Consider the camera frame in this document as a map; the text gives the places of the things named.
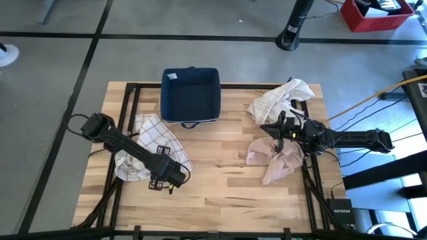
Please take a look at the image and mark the black arm base cable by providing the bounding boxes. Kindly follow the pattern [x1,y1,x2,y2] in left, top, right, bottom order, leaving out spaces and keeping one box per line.
[88,147,109,158]

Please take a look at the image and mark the black desk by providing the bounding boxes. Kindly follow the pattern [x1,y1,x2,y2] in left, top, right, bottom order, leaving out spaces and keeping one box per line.
[402,68,427,141]

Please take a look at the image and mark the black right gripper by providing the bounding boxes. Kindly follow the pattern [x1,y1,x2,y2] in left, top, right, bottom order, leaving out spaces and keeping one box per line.
[260,111,313,153]

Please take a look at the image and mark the black pedestal stand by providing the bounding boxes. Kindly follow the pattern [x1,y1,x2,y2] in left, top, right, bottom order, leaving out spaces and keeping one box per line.
[275,0,316,52]

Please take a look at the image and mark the grey power strip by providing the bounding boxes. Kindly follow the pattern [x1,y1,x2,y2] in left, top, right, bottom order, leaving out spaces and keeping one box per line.
[380,91,410,102]

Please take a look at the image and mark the white cable loop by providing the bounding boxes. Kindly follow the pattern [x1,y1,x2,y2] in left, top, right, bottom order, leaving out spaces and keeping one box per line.
[365,221,418,238]

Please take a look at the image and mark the red plastic crate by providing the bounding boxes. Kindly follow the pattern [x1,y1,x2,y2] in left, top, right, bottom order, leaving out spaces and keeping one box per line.
[340,0,416,33]

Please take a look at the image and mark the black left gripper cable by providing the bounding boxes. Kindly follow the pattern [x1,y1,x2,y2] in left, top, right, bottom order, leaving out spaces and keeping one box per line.
[173,161,192,185]

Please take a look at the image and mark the long black metal beam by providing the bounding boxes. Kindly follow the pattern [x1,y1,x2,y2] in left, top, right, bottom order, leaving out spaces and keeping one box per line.
[342,149,427,191]

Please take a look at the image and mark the navy fabric basket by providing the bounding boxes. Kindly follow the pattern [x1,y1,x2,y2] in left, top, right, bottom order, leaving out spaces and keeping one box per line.
[159,66,223,129]

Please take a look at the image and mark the black electronic device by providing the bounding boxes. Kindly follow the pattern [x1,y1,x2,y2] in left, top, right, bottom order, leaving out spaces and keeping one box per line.
[354,0,403,16]

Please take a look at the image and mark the white red-checked towel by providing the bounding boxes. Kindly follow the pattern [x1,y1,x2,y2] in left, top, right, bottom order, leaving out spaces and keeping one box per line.
[114,113,194,183]

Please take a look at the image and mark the pale pink towel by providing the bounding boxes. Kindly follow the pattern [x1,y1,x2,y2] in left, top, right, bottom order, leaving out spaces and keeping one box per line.
[246,136,306,187]

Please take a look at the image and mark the black aluminium table frame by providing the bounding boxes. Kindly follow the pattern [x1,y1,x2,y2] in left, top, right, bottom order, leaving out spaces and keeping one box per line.
[0,77,427,240]

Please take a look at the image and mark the thin black floor cable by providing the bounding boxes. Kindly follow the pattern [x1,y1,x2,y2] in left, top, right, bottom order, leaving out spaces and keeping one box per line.
[305,0,342,20]

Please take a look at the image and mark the white grey-striped towel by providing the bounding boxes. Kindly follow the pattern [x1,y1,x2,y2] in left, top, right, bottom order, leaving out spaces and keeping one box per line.
[246,78,316,127]

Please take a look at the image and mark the yellow cable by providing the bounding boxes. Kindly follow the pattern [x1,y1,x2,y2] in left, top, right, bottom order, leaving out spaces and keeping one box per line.
[328,73,427,121]

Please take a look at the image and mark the grey metal leg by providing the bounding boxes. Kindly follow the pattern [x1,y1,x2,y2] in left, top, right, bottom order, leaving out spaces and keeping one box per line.
[36,0,58,26]

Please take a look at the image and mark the black Netgear network switch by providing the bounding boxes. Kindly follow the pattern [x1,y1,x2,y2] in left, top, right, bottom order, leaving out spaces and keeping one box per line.
[326,198,356,227]

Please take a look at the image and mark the short black metal beam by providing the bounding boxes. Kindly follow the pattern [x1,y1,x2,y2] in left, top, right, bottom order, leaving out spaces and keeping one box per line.
[398,184,427,200]

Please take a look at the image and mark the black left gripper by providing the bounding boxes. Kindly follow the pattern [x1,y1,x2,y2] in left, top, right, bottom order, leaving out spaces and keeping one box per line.
[147,145,187,192]

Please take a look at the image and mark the white round base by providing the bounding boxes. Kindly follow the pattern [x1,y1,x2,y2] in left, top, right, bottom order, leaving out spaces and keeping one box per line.
[0,42,20,68]

